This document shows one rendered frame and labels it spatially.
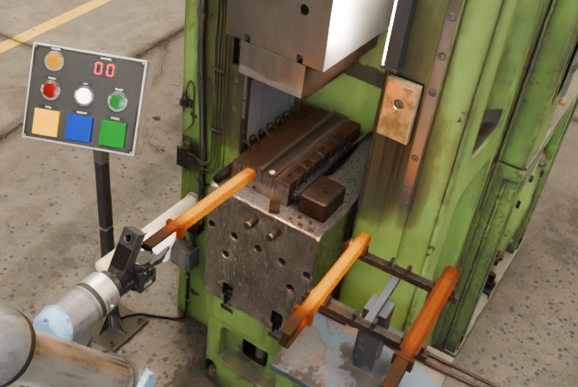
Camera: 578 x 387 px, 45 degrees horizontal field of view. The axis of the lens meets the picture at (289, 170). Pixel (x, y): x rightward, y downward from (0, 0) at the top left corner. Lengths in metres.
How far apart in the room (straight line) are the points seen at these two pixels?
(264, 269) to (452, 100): 0.76
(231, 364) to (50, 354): 1.44
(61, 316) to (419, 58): 1.00
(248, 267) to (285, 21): 0.79
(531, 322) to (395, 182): 1.44
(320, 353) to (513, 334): 1.40
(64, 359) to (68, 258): 1.96
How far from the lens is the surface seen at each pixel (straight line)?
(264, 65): 1.81
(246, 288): 2.20
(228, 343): 2.54
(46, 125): 2.14
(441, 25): 1.69
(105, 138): 2.08
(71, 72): 2.12
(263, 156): 2.03
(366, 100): 2.27
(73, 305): 1.49
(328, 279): 1.68
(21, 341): 1.06
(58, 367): 1.20
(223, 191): 1.78
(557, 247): 3.66
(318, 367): 1.85
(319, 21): 1.67
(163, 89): 4.29
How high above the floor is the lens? 2.17
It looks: 36 degrees down
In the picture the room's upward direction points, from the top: 8 degrees clockwise
